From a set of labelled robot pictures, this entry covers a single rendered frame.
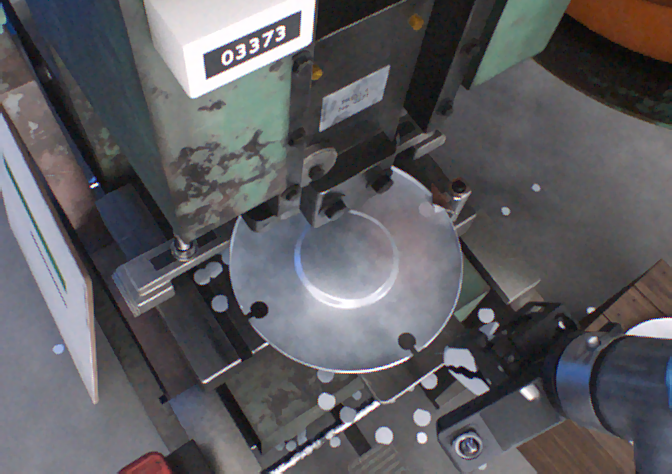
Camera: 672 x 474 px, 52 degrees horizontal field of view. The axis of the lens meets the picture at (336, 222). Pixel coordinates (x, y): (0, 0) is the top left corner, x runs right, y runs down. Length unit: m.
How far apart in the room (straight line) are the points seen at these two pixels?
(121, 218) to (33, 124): 0.16
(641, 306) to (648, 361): 0.97
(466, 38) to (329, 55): 0.12
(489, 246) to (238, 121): 0.67
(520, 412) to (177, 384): 0.53
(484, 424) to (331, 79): 0.31
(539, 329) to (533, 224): 1.24
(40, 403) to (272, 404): 0.83
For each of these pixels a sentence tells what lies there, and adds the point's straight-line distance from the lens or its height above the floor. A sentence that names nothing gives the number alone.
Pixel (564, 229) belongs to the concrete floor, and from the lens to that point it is 1.90.
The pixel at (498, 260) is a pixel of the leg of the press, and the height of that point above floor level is 0.64.
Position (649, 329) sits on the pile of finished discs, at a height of 0.35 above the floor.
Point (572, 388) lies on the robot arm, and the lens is 0.55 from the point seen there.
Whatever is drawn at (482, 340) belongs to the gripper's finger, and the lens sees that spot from 0.65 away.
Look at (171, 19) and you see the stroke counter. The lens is 0.32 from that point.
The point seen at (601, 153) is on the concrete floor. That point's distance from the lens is 2.06.
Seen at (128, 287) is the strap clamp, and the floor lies 0.74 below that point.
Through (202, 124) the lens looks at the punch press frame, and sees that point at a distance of 0.44.
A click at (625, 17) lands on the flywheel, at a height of 1.03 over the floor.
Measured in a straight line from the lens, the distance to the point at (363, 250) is 0.86.
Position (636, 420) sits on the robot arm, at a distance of 0.51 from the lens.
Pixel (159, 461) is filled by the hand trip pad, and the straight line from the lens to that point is 0.83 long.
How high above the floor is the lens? 1.57
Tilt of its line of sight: 64 degrees down
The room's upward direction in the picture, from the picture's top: 12 degrees clockwise
